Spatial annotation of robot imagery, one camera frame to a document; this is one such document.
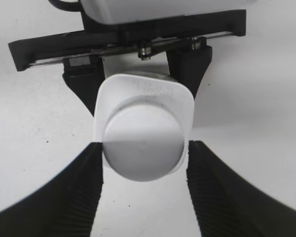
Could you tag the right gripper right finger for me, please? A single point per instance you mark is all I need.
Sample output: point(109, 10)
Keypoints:
point(226, 205)

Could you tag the white yili changqing bottle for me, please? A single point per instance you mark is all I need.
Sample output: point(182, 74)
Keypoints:
point(143, 121)

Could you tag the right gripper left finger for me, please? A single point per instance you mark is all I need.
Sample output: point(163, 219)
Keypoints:
point(66, 206)

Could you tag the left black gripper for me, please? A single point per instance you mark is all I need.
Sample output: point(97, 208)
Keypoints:
point(81, 51)

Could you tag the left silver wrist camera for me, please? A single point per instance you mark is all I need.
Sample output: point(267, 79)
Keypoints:
point(112, 12)

